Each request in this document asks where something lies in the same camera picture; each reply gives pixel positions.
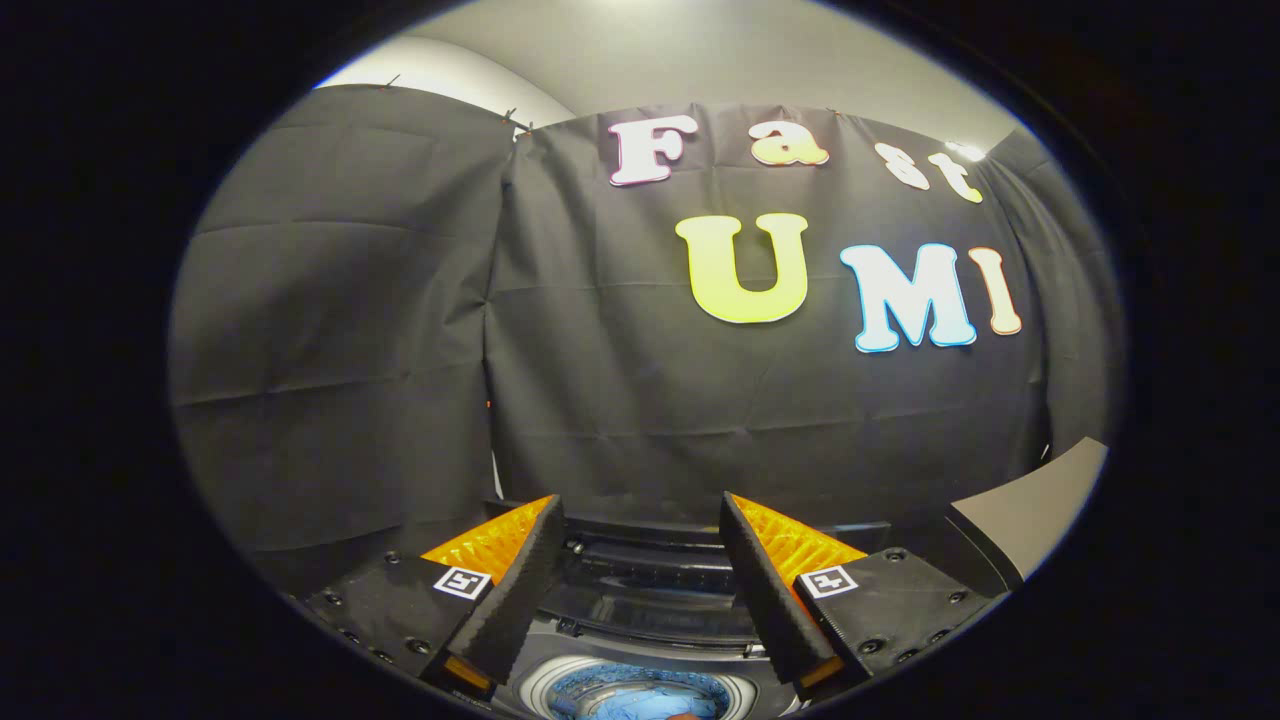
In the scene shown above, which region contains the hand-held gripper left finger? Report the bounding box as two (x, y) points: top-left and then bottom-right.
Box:
(303, 494), (567, 696)

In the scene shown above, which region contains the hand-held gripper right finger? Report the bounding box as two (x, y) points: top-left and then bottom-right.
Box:
(718, 491), (1003, 704)

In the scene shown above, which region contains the dark grey washing machine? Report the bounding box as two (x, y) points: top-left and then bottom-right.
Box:
(490, 620), (801, 720)

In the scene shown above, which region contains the black washing machine lid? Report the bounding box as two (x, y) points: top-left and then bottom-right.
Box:
(495, 500), (891, 656)

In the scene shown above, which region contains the light blue polo shirt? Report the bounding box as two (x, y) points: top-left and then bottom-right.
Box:
(548, 665), (731, 720)

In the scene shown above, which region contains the black backdrop cloth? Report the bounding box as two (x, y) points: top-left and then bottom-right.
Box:
(168, 85), (1126, 591)

